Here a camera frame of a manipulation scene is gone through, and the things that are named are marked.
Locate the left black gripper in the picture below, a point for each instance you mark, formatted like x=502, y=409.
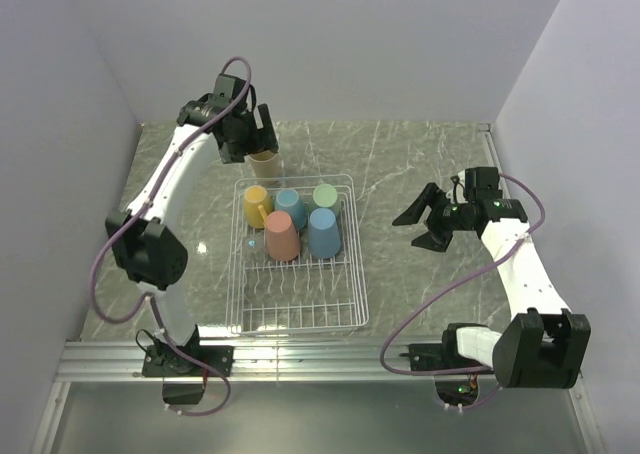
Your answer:
x=262, y=139

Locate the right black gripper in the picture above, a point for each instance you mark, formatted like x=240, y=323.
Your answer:
x=437, y=239

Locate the beige plastic tumbler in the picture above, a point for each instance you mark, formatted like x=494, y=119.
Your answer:
x=266, y=164

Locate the light blue ceramic mug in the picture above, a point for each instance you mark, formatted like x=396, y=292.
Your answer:
x=289, y=201

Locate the yellow ceramic mug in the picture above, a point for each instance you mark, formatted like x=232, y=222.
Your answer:
x=257, y=205

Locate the green plastic tumbler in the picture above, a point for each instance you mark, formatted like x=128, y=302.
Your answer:
x=325, y=196

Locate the salmon pink plastic tumbler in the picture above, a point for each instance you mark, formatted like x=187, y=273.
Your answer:
x=281, y=237

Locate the clear faceted drinking glass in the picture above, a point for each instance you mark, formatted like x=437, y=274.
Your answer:
x=254, y=250

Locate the blue plastic tumbler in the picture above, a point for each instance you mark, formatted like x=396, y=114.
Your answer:
x=324, y=236

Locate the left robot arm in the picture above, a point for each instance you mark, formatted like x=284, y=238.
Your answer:
x=145, y=244

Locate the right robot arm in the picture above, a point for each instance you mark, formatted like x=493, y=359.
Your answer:
x=545, y=342

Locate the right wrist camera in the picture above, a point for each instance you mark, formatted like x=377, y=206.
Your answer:
x=457, y=193

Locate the white wire dish rack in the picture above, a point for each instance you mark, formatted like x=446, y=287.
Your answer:
x=307, y=294

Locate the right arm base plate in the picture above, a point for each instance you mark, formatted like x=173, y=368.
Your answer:
x=425, y=357

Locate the aluminium mounting rail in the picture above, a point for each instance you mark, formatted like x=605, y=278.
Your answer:
x=275, y=359

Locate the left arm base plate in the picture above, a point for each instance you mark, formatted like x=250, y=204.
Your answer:
x=163, y=362

